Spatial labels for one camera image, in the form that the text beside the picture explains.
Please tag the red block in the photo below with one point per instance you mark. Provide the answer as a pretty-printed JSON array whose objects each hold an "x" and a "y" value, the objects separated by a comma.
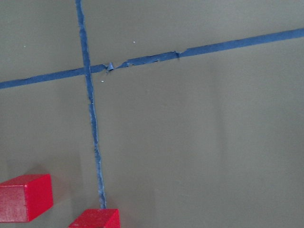
[
  {"x": 97, "y": 218},
  {"x": 24, "y": 198}
]

